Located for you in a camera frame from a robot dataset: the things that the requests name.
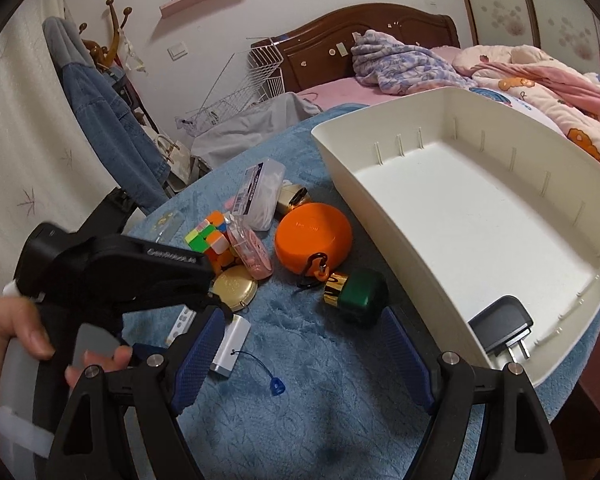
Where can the white crumpled cloth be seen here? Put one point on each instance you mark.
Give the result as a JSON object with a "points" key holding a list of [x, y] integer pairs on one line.
{"points": [[250, 125]]}

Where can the orange round case with carabiner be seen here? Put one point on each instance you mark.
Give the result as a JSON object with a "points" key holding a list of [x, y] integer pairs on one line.
{"points": [[312, 235]]}

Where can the pink bed sheet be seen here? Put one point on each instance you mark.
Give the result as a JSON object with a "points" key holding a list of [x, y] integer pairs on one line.
{"points": [[330, 94]]}

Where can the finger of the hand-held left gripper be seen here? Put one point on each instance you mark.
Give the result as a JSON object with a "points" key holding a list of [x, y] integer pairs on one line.
{"points": [[139, 351], [195, 299]]}

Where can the silver rectangular gadget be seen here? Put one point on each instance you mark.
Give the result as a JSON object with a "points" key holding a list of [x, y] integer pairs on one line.
{"points": [[230, 342]]}

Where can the floral wardrobe doors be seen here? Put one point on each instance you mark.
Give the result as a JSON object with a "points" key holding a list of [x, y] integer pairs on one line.
{"points": [[505, 5]]}

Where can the white cartoon pillow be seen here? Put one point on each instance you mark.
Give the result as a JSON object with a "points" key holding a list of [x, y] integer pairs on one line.
{"points": [[520, 107]]}

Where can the dark wooden headboard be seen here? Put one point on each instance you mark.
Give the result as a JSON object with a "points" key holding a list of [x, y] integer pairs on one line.
{"points": [[330, 35]]}

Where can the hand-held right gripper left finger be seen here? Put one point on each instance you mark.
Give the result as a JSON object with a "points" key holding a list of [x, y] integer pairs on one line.
{"points": [[202, 355]]}

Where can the white light switch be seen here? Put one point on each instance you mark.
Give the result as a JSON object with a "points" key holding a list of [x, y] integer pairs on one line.
{"points": [[178, 51]]}

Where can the green bottle with gold cap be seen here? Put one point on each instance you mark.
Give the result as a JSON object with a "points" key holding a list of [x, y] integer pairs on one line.
{"points": [[362, 297]]}

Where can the pink transparent case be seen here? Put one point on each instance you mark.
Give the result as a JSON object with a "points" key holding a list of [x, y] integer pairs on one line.
{"points": [[252, 255]]}

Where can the beige handbag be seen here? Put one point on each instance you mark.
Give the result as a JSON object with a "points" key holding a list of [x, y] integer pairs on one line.
{"points": [[180, 165]]}

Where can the clear plastic bag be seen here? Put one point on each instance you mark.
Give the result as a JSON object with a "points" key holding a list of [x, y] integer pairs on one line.
{"points": [[167, 227]]}

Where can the gold round compact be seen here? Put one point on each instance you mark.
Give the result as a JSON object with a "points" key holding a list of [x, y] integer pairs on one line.
{"points": [[235, 285]]}

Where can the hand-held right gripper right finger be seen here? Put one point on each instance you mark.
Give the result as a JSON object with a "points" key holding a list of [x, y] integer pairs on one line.
{"points": [[405, 355]]}

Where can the white patterned curtain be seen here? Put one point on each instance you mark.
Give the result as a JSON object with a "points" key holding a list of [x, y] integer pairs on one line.
{"points": [[20, 135]]}

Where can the person's left hand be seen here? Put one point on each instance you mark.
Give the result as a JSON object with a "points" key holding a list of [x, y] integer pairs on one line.
{"points": [[10, 325]]}

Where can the blue textured towel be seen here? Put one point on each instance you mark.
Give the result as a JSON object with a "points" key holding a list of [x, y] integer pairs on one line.
{"points": [[305, 425]]}

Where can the white plastic storage bin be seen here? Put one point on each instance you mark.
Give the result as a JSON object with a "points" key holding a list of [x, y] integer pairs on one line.
{"points": [[455, 200]]}

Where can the grey garment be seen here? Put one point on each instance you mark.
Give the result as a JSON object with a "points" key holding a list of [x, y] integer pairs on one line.
{"points": [[65, 40]]}

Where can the pink cartoon quilt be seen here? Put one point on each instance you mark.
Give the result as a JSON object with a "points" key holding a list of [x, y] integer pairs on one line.
{"points": [[530, 75]]}

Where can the blue denim jacket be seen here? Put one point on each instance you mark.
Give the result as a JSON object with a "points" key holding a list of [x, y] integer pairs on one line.
{"points": [[110, 120]]}

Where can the black charger plug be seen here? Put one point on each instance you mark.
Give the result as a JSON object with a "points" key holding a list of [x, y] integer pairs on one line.
{"points": [[500, 322]]}

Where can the white plastic bag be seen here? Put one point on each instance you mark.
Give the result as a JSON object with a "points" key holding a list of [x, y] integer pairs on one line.
{"points": [[131, 55]]}

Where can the colourful toy blocks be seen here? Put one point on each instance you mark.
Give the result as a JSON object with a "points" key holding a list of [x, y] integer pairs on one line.
{"points": [[205, 237]]}

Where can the wooden coat rack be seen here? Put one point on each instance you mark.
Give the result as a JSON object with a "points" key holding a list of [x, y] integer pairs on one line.
{"points": [[101, 55]]}

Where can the small gold bottle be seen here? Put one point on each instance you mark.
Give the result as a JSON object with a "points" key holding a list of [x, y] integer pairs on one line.
{"points": [[290, 200]]}

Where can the purple floral blanket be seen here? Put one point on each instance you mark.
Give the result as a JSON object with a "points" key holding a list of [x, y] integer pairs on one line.
{"points": [[400, 65]]}

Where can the clear floss pick box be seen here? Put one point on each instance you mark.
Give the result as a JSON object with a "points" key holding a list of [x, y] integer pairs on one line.
{"points": [[262, 195]]}

